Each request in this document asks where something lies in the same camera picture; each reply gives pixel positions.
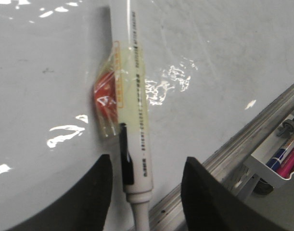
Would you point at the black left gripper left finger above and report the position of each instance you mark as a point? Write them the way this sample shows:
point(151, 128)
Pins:
point(82, 208)

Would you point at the grey caster wheel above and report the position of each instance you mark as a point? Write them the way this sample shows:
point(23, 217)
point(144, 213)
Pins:
point(288, 126)

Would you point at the blue whiteboard marker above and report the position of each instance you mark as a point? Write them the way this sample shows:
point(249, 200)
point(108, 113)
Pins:
point(280, 155)

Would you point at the red magnet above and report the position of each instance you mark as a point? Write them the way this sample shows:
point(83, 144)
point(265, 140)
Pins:
point(106, 98)

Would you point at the aluminium whiteboard frame rail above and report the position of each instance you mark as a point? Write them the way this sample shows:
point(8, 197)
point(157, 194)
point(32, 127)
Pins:
point(168, 214)

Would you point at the white black whiteboard marker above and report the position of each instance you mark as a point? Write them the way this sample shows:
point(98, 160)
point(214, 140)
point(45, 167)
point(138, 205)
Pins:
point(134, 150)

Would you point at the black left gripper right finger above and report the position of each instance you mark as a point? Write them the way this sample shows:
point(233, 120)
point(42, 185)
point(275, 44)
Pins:
point(208, 206)

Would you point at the pink marker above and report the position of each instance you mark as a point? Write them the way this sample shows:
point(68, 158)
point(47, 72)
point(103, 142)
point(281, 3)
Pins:
point(287, 166)

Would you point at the white whiteboard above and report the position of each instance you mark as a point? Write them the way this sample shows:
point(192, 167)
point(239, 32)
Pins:
point(211, 66)

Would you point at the white marker tray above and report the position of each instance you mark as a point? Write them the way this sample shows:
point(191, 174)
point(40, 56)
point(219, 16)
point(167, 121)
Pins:
point(270, 154)

